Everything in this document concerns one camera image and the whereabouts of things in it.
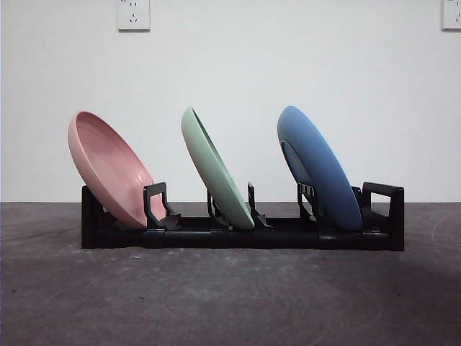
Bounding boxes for blue round plate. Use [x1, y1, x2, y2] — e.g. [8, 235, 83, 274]
[276, 105, 362, 232]

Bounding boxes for green round plate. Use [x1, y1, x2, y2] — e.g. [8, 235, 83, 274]
[180, 105, 256, 230]

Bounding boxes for white wall power outlet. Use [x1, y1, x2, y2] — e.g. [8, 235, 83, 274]
[116, 0, 151, 32]
[441, 0, 461, 32]

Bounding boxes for pink round plate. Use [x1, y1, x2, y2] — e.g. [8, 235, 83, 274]
[67, 110, 156, 230]

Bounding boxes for black plastic dish rack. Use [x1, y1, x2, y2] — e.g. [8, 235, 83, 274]
[81, 181, 406, 252]

